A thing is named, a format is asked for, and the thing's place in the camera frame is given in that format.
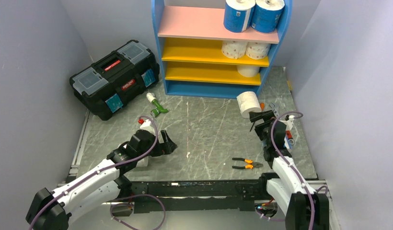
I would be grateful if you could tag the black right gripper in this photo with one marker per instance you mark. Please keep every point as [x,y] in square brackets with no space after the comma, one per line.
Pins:
[267,116]

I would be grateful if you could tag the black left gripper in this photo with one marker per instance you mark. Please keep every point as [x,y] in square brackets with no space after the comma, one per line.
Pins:
[165,148]

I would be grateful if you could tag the plain white roll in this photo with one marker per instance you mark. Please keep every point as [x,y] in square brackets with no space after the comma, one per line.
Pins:
[248,102]
[248,70]

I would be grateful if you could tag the white dotted roll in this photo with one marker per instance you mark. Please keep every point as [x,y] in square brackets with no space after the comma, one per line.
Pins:
[233,49]

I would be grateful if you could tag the blue cartoon roll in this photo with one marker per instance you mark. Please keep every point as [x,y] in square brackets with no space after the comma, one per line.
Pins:
[266,15]

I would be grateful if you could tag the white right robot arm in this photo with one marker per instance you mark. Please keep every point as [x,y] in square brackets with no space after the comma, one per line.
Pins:
[304,207]

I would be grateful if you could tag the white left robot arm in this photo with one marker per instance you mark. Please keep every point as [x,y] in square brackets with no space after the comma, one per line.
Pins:
[57,209]

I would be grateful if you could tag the blue shelf unit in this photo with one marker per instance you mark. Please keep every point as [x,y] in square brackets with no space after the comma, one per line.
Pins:
[189,41]

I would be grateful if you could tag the green pipe valve fitting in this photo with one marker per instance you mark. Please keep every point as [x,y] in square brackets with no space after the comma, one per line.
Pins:
[158,108]

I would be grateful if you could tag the black toolbox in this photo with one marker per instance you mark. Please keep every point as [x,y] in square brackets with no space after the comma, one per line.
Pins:
[113,81]

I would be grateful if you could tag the orange handled screwdriver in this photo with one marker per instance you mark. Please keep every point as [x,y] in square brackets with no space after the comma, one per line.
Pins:
[262,105]

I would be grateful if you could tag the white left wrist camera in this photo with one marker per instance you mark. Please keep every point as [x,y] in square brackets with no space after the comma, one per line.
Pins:
[146,124]

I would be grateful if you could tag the red handled adjustable wrench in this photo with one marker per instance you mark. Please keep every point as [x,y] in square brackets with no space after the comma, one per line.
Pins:
[274,108]

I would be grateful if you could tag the orange handled pliers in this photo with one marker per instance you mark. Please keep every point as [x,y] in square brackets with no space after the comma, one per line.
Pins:
[250,164]

